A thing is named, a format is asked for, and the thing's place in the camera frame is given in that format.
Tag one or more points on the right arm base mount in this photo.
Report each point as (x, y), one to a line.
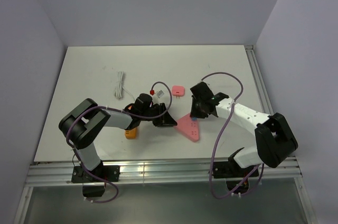
(231, 170)

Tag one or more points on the pink plug adapter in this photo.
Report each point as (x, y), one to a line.
(178, 91)

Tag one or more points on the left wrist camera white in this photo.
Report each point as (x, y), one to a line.
(156, 95)

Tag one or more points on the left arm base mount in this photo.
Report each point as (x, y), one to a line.
(94, 183)

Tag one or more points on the orange power strip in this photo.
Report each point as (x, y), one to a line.
(131, 134)

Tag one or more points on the aluminium rail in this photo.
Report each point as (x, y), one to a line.
(264, 89)
(149, 172)

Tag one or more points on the front aluminium rail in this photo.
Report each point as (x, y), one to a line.
(149, 172)

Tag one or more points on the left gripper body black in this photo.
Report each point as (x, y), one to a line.
(151, 112)

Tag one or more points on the right aluminium rail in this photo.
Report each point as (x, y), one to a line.
(264, 89)

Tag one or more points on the pink triangular power strip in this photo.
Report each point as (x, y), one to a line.
(188, 128)

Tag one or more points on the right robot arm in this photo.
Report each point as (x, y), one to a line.
(247, 118)

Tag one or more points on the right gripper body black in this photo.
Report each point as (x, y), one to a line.
(197, 110)

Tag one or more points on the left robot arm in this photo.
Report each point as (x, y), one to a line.
(83, 124)

